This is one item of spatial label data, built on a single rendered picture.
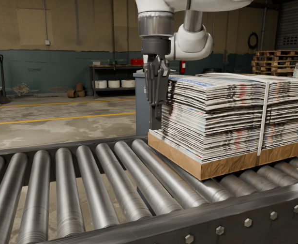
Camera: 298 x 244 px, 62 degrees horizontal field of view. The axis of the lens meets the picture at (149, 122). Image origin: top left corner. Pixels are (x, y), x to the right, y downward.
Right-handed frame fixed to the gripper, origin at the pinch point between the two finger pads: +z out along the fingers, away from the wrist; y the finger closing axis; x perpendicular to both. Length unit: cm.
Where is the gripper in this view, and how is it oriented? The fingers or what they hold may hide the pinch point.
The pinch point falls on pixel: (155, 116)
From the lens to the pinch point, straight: 68.3
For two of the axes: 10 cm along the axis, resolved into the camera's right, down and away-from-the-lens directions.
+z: 0.0, 9.7, 2.5
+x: -9.4, 0.9, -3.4
